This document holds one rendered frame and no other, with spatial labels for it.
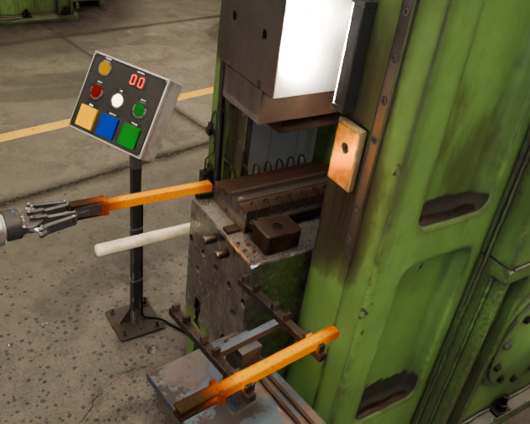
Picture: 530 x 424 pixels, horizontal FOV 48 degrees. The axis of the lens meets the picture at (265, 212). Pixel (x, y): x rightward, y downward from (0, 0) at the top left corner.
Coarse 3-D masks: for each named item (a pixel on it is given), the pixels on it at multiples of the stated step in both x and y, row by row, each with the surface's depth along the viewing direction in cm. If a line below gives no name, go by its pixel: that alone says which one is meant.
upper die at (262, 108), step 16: (224, 80) 168; (240, 80) 161; (224, 96) 170; (240, 96) 162; (256, 96) 155; (304, 96) 161; (320, 96) 164; (256, 112) 157; (272, 112) 158; (288, 112) 161; (304, 112) 164; (320, 112) 167; (336, 112) 170
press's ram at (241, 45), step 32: (224, 0) 159; (256, 0) 146; (288, 0) 136; (320, 0) 141; (224, 32) 163; (256, 32) 149; (288, 32) 141; (320, 32) 146; (256, 64) 152; (288, 64) 146; (320, 64) 151; (288, 96) 151
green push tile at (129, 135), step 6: (126, 126) 199; (132, 126) 198; (120, 132) 200; (126, 132) 199; (132, 132) 198; (138, 132) 197; (120, 138) 200; (126, 138) 199; (132, 138) 198; (138, 138) 197; (120, 144) 199; (126, 144) 198; (132, 144) 197; (132, 150) 197
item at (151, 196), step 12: (204, 180) 170; (144, 192) 160; (156, 192) 161; (168, 192) 162; (180, 192) 164; (192, 192) 166; (204, 192) 169; (72, 204) 149; (84, 204) 150; (108, 204) 152; (120, 204) 155; (132, 204) 157; (96, 216) 153
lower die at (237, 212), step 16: (320, 160) 207; (256, 176) 193; (272, 176) 192; (288, 176) 193; (304, 176) 193; (224, 192) 183; (272, 192) 182; (288, 192) 185; (304, 192) 186; (320, 192) 187; (224, 208) 185; (240, 208) 176; (272, 208) 178; (288, 208) 182; (240, 224) 178
